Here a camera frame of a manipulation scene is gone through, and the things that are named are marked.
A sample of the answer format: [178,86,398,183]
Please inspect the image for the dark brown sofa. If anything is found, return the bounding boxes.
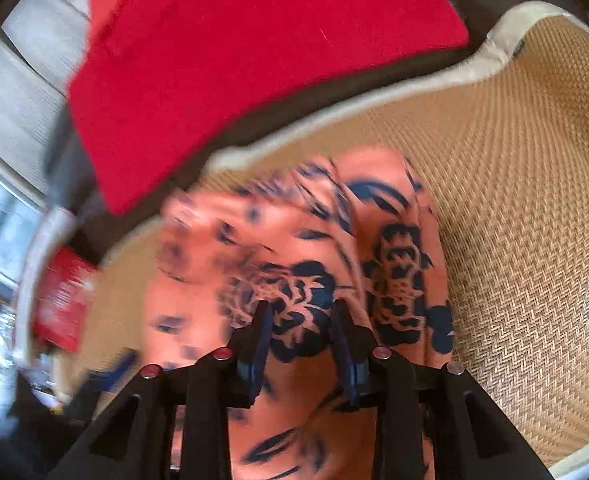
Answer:
[0,0,589,211]

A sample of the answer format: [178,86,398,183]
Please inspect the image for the orange floral garment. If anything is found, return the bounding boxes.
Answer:
[142,146,455,480]

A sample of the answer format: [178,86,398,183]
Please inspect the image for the tan woven mat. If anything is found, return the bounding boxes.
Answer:
[89,2,589,476]

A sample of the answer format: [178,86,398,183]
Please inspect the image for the red cushion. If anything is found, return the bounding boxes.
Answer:
[68,0,470,216]

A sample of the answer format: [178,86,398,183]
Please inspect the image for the white curtain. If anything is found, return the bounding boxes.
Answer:
[0,0,98,201]

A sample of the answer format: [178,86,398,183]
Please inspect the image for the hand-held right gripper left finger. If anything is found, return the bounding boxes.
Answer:
[49,300,274,480]

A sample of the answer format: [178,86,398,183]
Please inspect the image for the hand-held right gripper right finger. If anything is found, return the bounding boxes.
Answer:
[331,300,555,480]

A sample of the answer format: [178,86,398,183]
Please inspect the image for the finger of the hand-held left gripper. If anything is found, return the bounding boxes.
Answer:
[72,347,141,401]

